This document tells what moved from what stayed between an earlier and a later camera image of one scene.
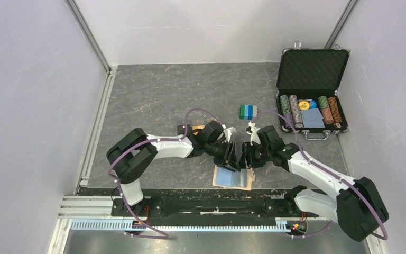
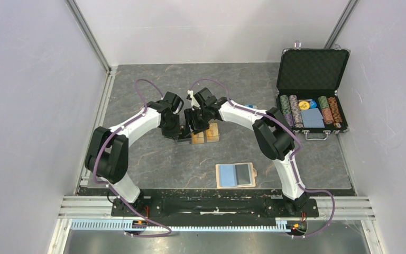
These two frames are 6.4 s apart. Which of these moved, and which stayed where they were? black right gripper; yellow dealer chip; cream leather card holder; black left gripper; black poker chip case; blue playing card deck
Moved: black right gripper; black left gripper
Stayed: blue playing card deck; cream leather card holder; black poker chip case; yellow dealer chip
